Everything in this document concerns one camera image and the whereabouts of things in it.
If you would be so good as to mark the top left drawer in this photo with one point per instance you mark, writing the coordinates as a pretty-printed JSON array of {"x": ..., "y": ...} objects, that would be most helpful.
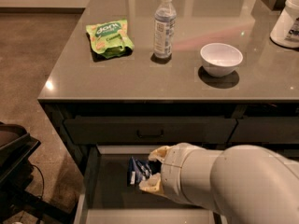
[{"x": 97, "y": 130}]

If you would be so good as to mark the white bowl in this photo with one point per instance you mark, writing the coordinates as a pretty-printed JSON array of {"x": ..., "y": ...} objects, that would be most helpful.
[{"x": 219, "y": 59}]

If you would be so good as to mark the green snack bag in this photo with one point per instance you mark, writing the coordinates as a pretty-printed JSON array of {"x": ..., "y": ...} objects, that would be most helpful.
[{"x": 110, "y": 39}]

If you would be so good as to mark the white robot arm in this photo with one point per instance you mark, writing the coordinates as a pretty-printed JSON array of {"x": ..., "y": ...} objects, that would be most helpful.
[{"x": 246, "y": 184}]

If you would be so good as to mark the dark counter cabinet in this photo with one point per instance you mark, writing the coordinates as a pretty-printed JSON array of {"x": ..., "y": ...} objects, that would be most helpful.
[{"x": 84, "y": 84}]

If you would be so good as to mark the open middle drawer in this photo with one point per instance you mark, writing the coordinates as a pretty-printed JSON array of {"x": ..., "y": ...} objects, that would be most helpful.
[{"x": 107, "y": 198}]

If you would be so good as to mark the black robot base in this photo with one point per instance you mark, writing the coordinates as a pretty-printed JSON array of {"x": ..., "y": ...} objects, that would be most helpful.
[{"x": 16, "y": 146}]

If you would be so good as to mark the dark blue rxbar wrapper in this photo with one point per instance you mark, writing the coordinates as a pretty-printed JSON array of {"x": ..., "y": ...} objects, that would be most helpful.
[{"x": 139, "y": 170}]

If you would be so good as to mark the top right drawer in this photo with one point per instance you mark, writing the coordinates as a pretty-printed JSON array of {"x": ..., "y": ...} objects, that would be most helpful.
[{"x": 271, "y": 130}]

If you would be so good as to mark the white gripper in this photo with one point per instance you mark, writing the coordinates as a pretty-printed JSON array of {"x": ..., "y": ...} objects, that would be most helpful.
[{"x": 172, "y": 173}]

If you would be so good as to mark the white plastic jar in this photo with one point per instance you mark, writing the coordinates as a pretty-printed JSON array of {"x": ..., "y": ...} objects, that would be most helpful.
[{"x": 286, "y": 30}]

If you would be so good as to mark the clear plastic water bottle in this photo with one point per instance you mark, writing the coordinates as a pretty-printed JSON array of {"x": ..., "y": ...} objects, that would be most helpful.
[{"x": 164, "y": 23}]

